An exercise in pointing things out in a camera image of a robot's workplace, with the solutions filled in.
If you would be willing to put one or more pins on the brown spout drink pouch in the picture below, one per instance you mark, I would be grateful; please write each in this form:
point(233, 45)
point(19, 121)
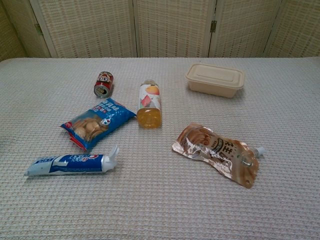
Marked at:
point(212, 147)

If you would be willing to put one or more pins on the blue biscuit snack bag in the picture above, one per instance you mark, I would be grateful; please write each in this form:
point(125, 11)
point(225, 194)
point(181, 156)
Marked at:
point(100, 120)

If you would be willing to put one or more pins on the white woven tablecloth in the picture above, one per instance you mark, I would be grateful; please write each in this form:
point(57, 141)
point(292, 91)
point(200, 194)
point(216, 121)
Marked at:
point(160, 205)

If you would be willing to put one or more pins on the woven folding screen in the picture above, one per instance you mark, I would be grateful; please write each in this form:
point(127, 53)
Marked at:
point(87, 25)

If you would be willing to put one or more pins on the red soda can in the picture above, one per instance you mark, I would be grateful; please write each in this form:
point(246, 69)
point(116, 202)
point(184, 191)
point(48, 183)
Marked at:
point(105, 81)

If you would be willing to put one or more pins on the brass screen hinge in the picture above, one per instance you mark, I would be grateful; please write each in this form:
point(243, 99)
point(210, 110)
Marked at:
point(213, 26)
point(38, 28)

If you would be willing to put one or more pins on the blue white toothpaste tube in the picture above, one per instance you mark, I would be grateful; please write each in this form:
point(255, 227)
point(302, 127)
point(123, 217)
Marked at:
point(75, 162)

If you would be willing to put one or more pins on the orange juice plastic bottle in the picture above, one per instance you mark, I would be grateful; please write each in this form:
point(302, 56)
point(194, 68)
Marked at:
point(150, 100)

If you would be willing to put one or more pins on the beige lidded lunch box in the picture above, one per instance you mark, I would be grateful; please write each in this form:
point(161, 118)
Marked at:
point(215, 77)

